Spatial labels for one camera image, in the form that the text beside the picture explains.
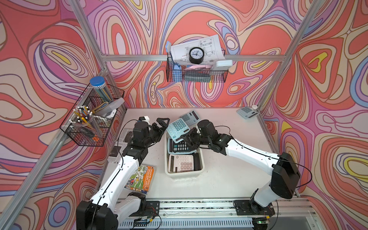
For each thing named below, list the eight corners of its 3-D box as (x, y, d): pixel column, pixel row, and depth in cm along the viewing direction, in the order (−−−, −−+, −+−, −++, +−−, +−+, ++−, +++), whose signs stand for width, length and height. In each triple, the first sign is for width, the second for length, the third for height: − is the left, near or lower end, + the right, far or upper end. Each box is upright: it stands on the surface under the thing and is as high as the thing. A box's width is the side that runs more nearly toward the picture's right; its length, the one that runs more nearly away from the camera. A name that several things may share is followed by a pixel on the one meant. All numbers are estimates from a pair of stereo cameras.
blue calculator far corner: (245, 121, 113) (246, 119, 111) (235, 111, 120) (236, 109, 118) (258, 114, 117) (259, 113, 116) (247, 106, 124) (248, 104, 123)
